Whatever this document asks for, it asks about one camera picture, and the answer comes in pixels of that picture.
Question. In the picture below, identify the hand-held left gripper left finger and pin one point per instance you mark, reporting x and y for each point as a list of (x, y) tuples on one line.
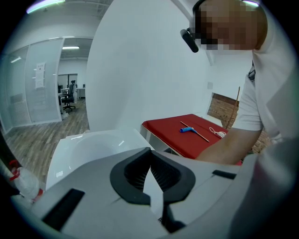
[(119, 182)]

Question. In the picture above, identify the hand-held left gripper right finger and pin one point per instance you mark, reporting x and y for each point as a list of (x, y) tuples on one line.
[(184, 184)]

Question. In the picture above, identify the white water dispenser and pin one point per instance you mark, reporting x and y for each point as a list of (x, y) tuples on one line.
[(93, 144)]

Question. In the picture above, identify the person's right forearm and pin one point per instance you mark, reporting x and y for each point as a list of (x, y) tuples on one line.
[(229, 147)]

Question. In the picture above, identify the clear water bottle red cap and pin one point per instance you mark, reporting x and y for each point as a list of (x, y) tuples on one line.
[(25, 184)]

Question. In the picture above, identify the white table with red cover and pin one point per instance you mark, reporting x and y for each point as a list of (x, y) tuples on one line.
[(163, 130)]

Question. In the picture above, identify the thin wooden stick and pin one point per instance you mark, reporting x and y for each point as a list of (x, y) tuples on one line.
[(233, 109)]

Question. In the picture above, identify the white office desk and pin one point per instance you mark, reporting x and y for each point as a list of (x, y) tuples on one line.
[(80, 92)]

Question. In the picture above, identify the black office chair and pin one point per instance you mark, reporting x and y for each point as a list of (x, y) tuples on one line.
[(67, 98)]

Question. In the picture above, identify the frosted glass partition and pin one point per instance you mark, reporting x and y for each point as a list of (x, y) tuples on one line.
[(44, 93)]

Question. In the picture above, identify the person's white t-shirt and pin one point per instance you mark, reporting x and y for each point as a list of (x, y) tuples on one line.
[(268, 93)]

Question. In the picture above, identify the white paper notice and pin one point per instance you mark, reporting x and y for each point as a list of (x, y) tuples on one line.
[(40, 74)]

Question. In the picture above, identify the long ceiling light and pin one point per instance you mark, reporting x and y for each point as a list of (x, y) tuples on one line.
[(44, 4), (251, 2), (70, 47)]

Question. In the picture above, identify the person's head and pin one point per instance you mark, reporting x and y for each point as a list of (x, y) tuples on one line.
[(229, 23)]

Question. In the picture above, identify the white wall box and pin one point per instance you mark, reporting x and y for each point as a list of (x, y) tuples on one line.
[(209, 85)]

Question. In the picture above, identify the black head camera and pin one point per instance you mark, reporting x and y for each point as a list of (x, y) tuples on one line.
[(190, 40)]

